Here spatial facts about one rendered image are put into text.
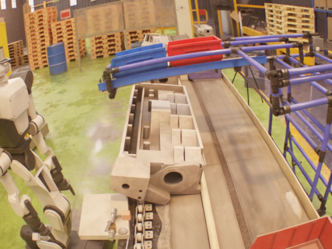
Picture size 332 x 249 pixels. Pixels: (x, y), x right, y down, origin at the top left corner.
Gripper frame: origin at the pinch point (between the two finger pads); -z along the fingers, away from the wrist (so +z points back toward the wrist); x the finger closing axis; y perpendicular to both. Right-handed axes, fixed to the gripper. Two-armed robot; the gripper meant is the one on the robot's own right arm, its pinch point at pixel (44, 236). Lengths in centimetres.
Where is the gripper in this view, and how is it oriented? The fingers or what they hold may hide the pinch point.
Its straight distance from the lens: 154.8
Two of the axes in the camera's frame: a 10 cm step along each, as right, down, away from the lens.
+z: -2.9, -8.8, -3.7
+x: 9.5, -2.3, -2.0
